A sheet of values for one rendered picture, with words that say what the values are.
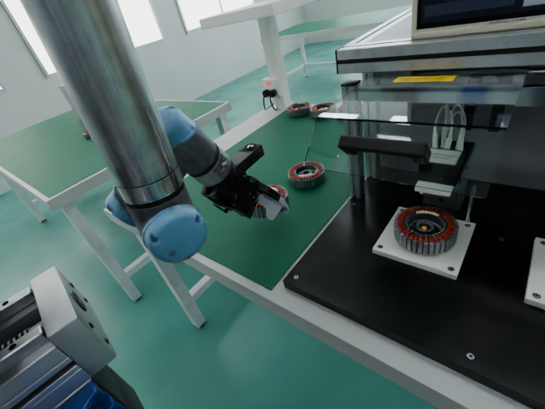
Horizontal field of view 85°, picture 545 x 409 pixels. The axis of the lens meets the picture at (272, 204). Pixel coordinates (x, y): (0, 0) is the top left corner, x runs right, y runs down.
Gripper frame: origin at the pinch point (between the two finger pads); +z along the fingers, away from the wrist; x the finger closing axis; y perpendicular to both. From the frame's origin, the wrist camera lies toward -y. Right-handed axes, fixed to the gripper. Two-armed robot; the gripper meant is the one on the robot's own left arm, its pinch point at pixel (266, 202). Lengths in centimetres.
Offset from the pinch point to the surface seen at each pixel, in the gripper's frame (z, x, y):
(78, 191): 6, -99, 9
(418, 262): 1.0, 35.8, 5.7
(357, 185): 7.4, 18.5, -11.2
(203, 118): 42, -90, -57
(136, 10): 87, -383, -273
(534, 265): 4, 52, 1
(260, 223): 5.4, -3.1, 4.3
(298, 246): 3.4, 10.6, 8.0
